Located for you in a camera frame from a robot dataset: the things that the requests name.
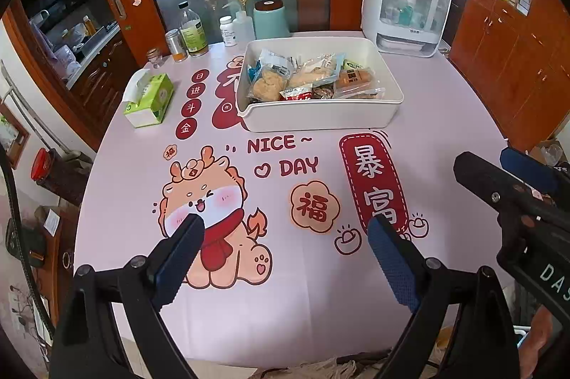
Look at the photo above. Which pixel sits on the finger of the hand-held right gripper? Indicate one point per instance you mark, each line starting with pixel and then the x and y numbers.
pixel 527 165
pixel 485 181

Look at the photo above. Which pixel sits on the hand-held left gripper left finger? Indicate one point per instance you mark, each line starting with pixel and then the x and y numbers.
pixel 178 267

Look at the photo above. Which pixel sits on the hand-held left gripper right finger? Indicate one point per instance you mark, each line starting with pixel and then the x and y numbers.
pixel 394 267

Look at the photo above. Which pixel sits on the brown bread clear packet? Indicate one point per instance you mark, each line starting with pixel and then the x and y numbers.
pixel 352 80

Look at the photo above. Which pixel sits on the white plastic bin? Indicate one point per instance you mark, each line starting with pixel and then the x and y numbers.
pixel 311 114

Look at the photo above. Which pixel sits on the green and white snack packet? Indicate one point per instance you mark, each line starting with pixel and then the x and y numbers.
pixel 354 65

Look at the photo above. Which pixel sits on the dark brown snack packet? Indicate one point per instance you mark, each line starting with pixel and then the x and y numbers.
pixel 323 92

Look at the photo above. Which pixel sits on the person's right hand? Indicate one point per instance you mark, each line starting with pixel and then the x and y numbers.
pixel 536 343

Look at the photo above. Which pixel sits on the cardboard box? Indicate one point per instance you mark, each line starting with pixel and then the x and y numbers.
pixel 547 151

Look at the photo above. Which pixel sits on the pink printed tablecloth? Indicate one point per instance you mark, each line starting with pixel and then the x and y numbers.
pixel 289 272

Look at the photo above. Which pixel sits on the red lidded dark container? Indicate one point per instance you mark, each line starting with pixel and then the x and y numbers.
pixel 62 178

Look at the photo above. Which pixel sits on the green tissue box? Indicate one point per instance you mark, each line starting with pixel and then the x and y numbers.
pixel 153 98

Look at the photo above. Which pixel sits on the teal and white bottle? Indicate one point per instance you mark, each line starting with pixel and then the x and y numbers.
pixel 406 9

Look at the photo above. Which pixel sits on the white countertop cabinet appliance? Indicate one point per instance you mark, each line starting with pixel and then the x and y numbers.
pixel 374 5

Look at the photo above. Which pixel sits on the small clear glass jar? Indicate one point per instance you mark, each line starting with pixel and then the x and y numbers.
pixel 155 59

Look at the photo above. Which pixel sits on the glass bottle yellow-green label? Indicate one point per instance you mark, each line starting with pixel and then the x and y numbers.
pixel 193 36

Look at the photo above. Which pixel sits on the kitchen counter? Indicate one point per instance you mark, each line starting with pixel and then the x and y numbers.
pixel 98 45

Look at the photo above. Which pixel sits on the white pill bottle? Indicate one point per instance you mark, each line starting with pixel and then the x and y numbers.
pixel 228 32

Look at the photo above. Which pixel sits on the translucent squeeze bottle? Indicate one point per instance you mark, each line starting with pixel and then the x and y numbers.
pixel 245 27

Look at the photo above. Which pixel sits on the teal canister brown lid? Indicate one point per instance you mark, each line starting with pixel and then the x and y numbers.
pixel 271 23

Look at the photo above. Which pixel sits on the wooden wall cabinet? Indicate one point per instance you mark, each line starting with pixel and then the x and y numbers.
pixel 512 49

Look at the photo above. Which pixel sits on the wooden picture frame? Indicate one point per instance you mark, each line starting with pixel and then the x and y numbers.
pixel 11 136

